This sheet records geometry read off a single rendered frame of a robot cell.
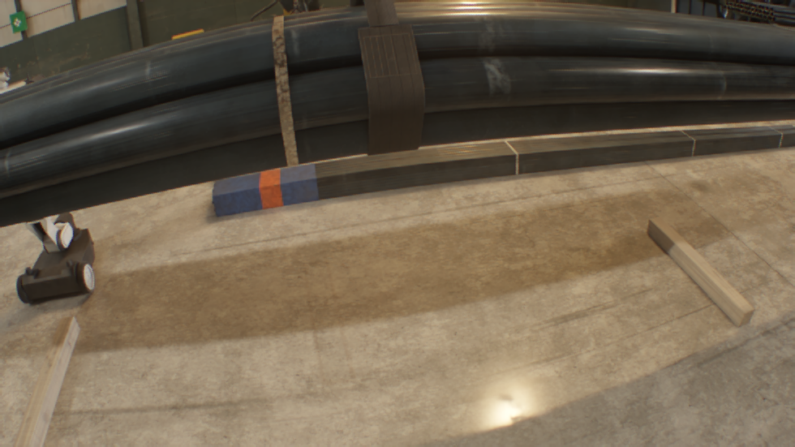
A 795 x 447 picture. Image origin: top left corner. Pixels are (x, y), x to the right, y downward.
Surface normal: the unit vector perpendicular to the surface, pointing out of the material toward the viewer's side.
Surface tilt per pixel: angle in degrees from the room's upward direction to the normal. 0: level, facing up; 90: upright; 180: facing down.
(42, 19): 90
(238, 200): 90
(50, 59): 90
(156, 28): 90
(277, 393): 0
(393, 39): 60
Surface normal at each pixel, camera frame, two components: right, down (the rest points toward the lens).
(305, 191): 0.15, 0.51
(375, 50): 0.11, 0.00
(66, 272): 0.10, -0.26
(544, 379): -0.07, -0.85
